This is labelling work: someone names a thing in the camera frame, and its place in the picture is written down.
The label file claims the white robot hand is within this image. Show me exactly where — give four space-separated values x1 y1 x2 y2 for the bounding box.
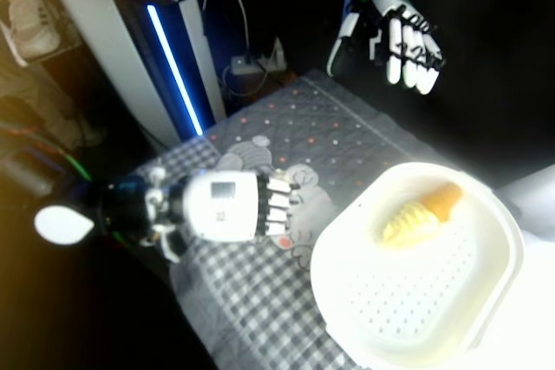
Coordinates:
325 0 447 96
158 169 303 265

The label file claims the yellow swirl toy ice cream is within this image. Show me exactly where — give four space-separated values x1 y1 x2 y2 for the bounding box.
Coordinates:
371 181 464 250

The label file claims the white perforated plastic basket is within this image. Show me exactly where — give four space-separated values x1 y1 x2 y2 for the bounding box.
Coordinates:
308 161 525 369

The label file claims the grey quilt with bear print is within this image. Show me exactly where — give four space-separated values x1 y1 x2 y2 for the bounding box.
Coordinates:
134 68 473 370

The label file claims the white power strip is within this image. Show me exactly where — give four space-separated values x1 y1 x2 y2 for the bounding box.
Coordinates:
229 38 288 77

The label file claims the white tower with blue light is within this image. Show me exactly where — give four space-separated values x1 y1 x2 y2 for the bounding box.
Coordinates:
42 0 229 150

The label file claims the white sneaker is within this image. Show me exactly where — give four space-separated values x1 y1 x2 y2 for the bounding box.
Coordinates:
0 0 62 68

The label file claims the white cable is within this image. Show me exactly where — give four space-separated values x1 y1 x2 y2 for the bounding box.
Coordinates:
201 0 253 59

